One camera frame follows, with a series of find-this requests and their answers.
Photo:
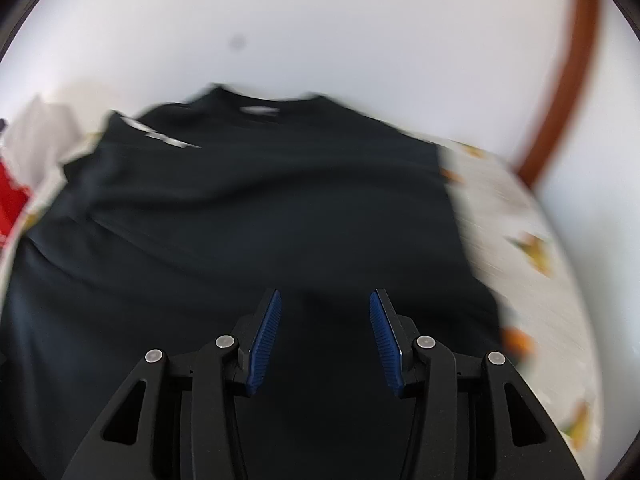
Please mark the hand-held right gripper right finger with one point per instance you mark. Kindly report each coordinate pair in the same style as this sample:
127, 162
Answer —
386, 345

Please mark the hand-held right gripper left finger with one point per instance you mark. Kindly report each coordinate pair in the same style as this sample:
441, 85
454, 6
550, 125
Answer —
264, 340

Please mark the black t-shirt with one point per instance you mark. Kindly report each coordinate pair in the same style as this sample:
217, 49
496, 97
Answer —
250, 210

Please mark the fruit print bed sheet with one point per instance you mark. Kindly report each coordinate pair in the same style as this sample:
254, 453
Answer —
500, 220

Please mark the red cardboard box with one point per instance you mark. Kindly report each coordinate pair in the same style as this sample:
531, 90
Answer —
10, 195

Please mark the white plastic bag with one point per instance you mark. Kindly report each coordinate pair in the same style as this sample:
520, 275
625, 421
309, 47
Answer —
40, 130

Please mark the brown wooden door frame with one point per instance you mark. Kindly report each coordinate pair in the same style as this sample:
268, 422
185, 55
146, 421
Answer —
575, 60

